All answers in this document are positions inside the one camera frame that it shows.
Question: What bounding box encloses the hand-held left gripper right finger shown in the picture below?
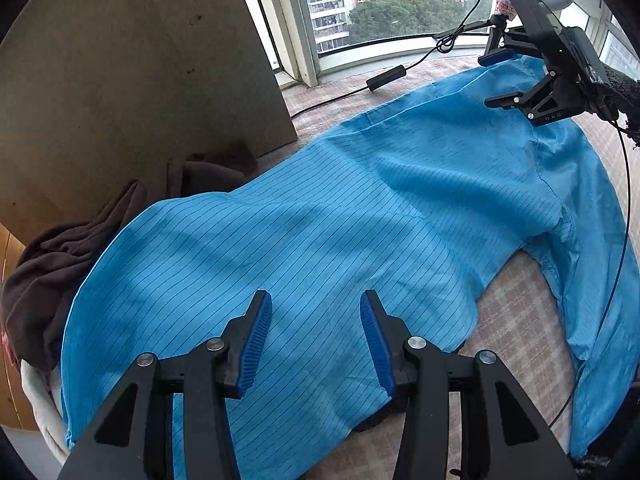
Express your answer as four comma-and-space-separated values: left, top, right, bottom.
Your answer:
360, 289, 583, 480

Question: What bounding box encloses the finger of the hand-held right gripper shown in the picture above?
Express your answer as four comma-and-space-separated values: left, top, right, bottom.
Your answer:
477, 25, 546, 68
484, 72, 563, 117

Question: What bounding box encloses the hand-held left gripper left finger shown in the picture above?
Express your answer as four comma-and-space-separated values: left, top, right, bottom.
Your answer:
57, 290, 273, 480

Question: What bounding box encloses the blue striped jacket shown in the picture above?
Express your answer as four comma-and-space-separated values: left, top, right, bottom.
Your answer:
60, 57, 633, 480

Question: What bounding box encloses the black tripod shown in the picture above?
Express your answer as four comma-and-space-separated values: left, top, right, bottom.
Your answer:
432, 0, 521, 48

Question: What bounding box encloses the brown garment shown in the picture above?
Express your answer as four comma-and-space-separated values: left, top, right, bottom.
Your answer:
0, 142, 258, 373

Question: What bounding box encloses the beige garment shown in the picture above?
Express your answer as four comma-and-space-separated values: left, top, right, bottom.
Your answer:
20, 360, 71, 466

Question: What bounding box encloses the person's dark tweed clothing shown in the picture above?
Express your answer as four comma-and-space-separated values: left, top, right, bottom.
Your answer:
570, 452, 640, 480

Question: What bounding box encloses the pine wood panel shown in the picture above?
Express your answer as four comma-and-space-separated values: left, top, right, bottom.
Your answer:
0, 222, 41, 432

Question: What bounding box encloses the light plywood board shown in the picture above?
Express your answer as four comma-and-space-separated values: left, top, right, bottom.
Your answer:
0, 0, 299, 233

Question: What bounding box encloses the black cable with inline switch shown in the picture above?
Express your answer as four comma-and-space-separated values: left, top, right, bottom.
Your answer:
292, 0, 496, 118

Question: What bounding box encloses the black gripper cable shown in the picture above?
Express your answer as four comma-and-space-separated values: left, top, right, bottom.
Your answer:
547, 110, 632, 428

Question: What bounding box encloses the white window frame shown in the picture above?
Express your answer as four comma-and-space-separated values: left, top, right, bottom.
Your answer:
230, 0, 640, 91

